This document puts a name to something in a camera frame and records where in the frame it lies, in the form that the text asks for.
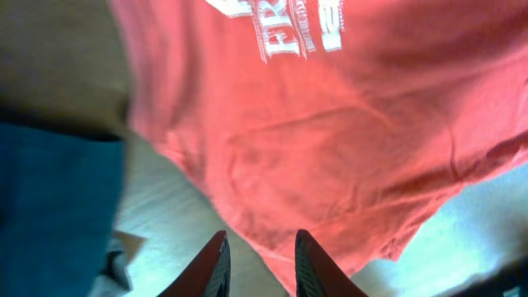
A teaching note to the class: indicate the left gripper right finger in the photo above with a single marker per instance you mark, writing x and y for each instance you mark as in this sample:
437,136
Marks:
316,274

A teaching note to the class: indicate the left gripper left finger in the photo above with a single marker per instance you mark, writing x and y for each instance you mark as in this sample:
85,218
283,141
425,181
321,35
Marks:
208,274

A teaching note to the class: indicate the red orange t-shirt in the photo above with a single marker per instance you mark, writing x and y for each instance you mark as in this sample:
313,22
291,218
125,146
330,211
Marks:
355,120

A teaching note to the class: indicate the folded grey t-shirt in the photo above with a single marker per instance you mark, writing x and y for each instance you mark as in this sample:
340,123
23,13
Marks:
113,279

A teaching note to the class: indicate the folded navy blue t-shirt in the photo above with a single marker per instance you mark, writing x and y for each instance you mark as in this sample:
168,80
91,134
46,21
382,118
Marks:
59,195

